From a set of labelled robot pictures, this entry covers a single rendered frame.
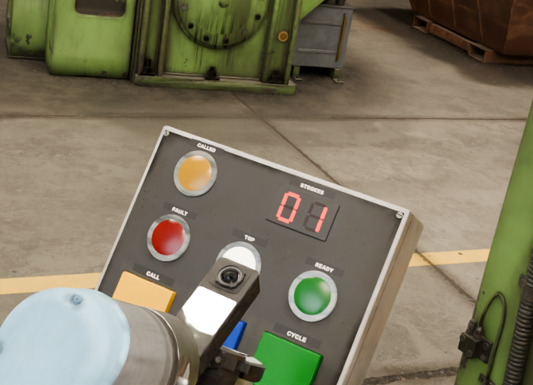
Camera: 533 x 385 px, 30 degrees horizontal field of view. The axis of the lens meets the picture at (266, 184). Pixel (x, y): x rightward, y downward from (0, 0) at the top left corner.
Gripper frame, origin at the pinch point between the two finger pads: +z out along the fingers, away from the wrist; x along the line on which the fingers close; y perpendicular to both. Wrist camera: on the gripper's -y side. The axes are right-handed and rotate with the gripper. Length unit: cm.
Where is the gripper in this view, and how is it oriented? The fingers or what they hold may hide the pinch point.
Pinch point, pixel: (250, 361)
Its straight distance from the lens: 103.7
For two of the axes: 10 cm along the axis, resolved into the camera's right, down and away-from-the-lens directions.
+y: -3.8, 9.2, -1.0
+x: 8.6, 3.1, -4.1
